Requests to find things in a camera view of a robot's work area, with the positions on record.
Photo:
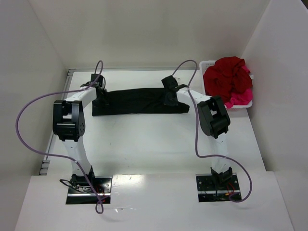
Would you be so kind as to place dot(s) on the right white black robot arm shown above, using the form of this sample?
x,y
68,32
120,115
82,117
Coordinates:
x,y
211,117

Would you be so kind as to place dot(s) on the black t shirt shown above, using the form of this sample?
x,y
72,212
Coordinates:
x,y
138,101

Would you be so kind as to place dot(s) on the dark red t shirt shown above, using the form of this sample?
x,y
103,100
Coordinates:
x,y
228,79

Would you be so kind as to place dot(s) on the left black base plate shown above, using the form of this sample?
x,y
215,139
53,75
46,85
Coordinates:
x,y
80,192

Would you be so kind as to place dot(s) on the white plastic basket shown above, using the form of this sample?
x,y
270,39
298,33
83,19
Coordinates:
x,y
209,84

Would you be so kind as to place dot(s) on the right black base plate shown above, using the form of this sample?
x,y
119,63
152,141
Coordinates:
x,y
208,191

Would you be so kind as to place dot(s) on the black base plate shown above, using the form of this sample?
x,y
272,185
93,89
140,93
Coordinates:
x,y
208,191
80,192

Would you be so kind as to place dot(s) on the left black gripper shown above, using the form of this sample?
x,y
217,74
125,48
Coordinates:
x,y
98,100

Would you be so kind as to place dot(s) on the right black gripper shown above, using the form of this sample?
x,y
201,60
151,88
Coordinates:
x,y
170,98

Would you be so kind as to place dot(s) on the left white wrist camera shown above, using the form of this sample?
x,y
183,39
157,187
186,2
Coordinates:
x,y
102,82

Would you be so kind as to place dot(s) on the pink t shirt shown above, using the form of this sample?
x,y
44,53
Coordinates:
x,y
241,92

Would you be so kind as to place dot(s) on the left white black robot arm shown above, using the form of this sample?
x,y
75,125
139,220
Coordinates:
x,y
69,125

